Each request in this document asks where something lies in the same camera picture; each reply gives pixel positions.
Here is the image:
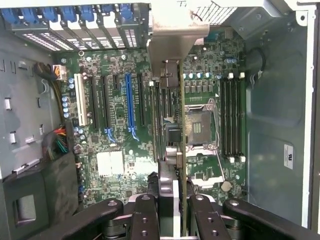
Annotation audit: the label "silver coin battery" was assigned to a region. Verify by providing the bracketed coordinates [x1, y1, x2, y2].
[221, 180, 233, 193]

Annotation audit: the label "metal socket cover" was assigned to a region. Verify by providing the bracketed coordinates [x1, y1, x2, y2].
[186, 147, 225, 187]

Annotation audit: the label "silver chipset heatsink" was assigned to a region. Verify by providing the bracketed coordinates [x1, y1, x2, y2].
[96, 150, 125, 178]

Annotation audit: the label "CPU socket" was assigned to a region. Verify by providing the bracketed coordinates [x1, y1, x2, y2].
[184, 97, 218, 151]

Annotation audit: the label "black plastic air shroud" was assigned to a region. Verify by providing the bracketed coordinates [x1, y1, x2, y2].
[0, 152, 80, 240]

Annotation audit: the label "RAM slot white clips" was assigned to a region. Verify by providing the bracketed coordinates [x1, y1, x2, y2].
[226, 72, 235, 163]
[238, 72, 247, 163]

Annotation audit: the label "long black expansion slot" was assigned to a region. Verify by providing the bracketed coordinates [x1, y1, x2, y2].
[136, 73, 146, 128]
[89, 74, 100, 129]

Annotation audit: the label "black expansion slot blue latch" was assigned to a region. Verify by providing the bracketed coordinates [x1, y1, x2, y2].
[101, 74, 113, 143]

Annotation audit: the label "dark grey open PC case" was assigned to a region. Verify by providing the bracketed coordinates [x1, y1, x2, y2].
[0, 0, 320, 240]

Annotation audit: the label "white expansion slot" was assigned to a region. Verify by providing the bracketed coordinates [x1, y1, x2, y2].
[73, 73, 89, 127]

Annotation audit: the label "black round case speaker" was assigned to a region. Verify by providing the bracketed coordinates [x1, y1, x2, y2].
[245, 46, 266, 76]

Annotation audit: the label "green motherboard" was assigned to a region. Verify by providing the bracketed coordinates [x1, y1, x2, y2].
[53, 26, 249, 210]

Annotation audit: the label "grey power supply unit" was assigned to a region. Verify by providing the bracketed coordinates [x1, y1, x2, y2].
[0, 32, 56, 179]

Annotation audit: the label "blue slot retainer clip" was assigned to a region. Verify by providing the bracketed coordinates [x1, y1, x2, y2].
[0, 8, 20, 25]
[20, 7, 39, 25]
[119, 4, 135, 23]
[80, 5, 95, 23]
[60, 6, 79, 23]
[40, 6, 60, 23]
[100, 4, 114, 15]

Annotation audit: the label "multicolour wire bundle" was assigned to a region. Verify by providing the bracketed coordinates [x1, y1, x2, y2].
[41, 125, 70, 160]

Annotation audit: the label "yellow black wire bundle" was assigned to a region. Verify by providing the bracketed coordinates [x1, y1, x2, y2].
[33, 61, 68, 122]

